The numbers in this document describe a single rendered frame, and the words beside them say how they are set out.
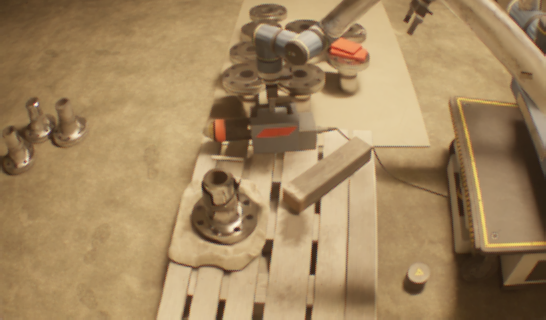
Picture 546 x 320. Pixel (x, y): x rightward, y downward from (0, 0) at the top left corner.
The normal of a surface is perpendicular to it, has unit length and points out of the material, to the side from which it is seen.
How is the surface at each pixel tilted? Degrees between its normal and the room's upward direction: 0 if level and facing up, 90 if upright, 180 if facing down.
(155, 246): 0
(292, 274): 0
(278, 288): 0
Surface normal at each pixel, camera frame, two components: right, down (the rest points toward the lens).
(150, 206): -0.04, -0.78
